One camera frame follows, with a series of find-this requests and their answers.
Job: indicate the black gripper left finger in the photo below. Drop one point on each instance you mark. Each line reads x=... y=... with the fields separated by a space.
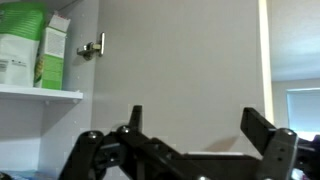
x=139 y=157

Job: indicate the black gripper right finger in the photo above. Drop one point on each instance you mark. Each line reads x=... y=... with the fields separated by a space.
x=282 y=149

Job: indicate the cabinet door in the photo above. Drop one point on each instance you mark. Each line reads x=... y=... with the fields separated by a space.
x=193 y=66

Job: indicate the white cabinet shelf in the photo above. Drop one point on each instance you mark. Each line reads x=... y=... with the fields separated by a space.
x=38 y=94

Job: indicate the metal cabinet door hinge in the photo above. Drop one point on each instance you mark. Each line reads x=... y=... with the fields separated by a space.
x=90 y=49

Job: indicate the green and white carton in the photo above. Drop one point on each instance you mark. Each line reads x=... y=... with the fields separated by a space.
x=49 y=65

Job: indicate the white and green bag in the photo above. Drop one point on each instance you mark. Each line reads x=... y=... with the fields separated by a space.
x=21 y=26

